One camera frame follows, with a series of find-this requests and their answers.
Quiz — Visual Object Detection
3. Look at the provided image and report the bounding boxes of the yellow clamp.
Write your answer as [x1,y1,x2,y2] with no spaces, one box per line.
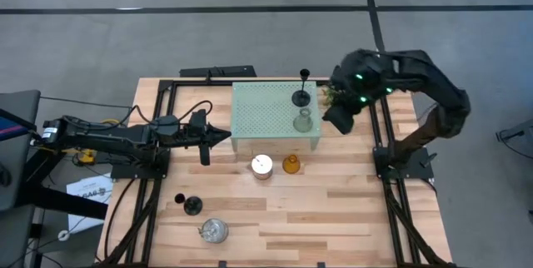
[74,147,97,166]

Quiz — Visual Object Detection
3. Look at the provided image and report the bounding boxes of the blue fabric item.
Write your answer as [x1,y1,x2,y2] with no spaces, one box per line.
[0,116,27,142]

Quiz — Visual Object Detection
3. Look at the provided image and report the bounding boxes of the metal tin candle orange label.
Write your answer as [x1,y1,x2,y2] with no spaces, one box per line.
[251,153,275,181]

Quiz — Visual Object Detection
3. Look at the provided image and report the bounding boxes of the tall black candlestick holder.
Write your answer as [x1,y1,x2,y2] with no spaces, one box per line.
[291,67,312,108]
[174,192,204,217]

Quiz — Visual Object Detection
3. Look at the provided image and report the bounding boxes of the amber glass candle holder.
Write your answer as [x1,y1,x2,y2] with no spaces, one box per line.
[281,154,301,175]

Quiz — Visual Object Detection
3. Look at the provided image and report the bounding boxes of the small green artificial plant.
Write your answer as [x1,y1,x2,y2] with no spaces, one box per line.
[321,84,341,109]

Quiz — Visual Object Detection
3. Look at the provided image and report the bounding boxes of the black floor stand frame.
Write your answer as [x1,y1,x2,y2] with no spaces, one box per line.
[16,146,110,221]

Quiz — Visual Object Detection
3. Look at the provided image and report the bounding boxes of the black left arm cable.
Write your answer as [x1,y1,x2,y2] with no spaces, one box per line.
[120,100,214,127]

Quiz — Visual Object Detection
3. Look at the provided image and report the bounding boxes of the white printed paper sheet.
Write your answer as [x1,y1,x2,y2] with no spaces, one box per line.
[65,171,114,232]

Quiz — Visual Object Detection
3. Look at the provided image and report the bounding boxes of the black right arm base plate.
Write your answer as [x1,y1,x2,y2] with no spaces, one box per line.
[372,145,435,181]

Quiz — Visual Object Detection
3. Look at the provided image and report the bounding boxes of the green perforated metal shelf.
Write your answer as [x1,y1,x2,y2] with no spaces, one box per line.
[230,81,322,152]

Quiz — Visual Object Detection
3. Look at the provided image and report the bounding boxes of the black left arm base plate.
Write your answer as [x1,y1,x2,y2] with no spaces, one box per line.
[110,146,172,181]

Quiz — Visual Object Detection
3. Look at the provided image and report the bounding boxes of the black aluminium table frame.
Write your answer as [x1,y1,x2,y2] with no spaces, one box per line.
[97,77,457,268]

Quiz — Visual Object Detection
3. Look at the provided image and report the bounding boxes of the black flat box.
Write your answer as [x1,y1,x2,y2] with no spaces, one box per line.
[179,65,257,79]

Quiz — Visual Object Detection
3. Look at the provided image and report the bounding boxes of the black stand leg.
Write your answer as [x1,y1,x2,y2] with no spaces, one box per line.
[495,118,533,143]

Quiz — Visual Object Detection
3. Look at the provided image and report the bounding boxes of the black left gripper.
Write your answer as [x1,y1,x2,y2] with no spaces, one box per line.
[186,108,232,150]

